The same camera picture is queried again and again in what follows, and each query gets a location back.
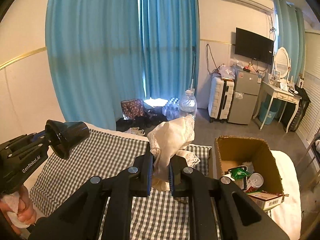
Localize black funnel cup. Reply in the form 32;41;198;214
45;120;90;160

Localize cream lace cloth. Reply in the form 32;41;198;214
147;115;200;192

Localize left hand with tissue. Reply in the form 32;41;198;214
1;185;37;237

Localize green snack packet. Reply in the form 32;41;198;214
228;166;251;180

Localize red white can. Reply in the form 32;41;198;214
245;172;264;193

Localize small printed carton box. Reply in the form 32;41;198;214
247;191;284;211

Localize cardboard box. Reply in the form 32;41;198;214
208;135;284;194

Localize green white checkered cloth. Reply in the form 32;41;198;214
29;129;223;240

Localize white sneakers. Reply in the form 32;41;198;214
125;127;145;136

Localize dark floral bag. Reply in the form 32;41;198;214
120;99;144;120

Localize large clear water jug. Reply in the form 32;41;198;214
178;89;197;119

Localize pile of black clothes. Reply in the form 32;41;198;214
116;107;167;132

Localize pack of water bottles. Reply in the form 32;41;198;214
162;98;180;121

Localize teal waste bin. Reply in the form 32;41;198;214
259;101;278;125

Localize white suitcase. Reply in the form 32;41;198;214
208;76;234;123

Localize grey mini fridge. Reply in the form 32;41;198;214
227;69;261;125

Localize white dressing table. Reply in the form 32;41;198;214
253;80;302;133

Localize plastic bag on suitcase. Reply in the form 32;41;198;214
218;64;235;80

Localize black bag beside table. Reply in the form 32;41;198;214
290;85;311;132

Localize teal curtain left panel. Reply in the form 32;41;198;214
45;0;144;130

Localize teal curtain panel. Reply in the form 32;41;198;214
273;0;305;82
45;0;144;130
139;0;200;99

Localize oval white mirror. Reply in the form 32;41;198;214
273;47;291;80

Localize teal curtain right panel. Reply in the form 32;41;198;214
273;0;305;82

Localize teal curtain middle panel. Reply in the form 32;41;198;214
139;0;200;99

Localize black wall television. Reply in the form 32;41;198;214
234;28;274;65

